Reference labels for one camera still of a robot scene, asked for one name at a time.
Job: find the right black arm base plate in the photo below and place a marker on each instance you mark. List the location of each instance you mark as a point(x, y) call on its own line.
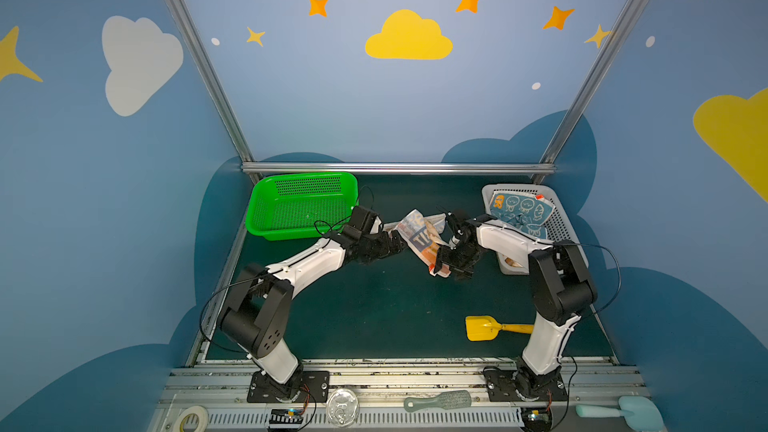
point(523, 385)

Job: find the white tape roll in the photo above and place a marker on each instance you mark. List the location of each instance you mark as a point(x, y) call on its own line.
point(195, 418)

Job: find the green plastic basket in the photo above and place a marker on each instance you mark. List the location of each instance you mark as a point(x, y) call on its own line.
point(297, 206)

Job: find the aluminium left frame post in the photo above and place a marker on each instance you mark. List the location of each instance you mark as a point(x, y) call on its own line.
point(201, 59)

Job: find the orange pattern towel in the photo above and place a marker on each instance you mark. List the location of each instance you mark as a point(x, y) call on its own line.
point(512, 263)

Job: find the left small circuit board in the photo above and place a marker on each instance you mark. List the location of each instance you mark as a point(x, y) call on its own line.
point(284, 420)

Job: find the clear round lid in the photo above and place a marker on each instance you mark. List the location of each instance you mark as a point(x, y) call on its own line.
point(342, 407)

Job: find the right small circuit board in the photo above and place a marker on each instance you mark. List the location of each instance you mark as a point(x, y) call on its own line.
point(536, 420)

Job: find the grey plastic basket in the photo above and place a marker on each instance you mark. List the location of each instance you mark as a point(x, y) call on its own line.
point(558, 225)

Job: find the mint green spatula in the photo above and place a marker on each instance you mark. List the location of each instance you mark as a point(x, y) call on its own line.
point(639, 413)

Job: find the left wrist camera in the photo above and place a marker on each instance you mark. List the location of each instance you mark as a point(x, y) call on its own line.
point(364, 220)

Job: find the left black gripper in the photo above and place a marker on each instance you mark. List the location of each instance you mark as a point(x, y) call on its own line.
point(383, 243)

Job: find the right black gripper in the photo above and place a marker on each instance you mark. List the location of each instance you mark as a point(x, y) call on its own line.
point(454, 253)

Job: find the yellow toy shovel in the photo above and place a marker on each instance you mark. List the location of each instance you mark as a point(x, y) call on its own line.
point(486, 328)

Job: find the aluminium rear frame bar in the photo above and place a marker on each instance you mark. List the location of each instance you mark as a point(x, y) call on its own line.
point(400, 168)

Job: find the aluminium front rail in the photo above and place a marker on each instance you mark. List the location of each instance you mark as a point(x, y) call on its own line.
point(381, 386)

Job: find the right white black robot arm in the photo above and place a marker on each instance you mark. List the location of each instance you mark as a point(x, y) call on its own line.
point(560, 282)

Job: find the aluminium frame post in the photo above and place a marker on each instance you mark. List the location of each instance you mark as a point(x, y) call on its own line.
point(622, 28)
point(201, 59)

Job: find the small circuit board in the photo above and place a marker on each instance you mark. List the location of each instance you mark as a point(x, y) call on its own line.
point(536, 420)
point(284, 420)

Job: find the grey green brush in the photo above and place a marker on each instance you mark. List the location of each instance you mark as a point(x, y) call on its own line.
point(450, 400)

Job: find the striped rabbit text towel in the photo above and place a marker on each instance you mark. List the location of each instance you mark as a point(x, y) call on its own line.
point(422, 235)

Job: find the teal owl pattern towel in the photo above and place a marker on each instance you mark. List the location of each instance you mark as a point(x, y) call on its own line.
point(522, 211)

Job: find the aluminium right frame post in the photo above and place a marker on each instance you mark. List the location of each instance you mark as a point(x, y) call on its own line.
point(622, 28)

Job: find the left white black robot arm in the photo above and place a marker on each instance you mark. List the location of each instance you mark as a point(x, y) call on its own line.
point(256, 310)

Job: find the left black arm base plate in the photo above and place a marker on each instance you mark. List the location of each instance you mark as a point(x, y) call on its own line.
point(302, 385)

